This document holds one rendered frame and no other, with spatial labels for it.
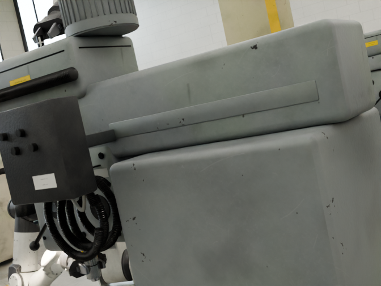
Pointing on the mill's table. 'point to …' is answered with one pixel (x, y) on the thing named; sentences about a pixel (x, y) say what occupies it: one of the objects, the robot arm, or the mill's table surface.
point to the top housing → (97, 55)
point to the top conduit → (39, 84)
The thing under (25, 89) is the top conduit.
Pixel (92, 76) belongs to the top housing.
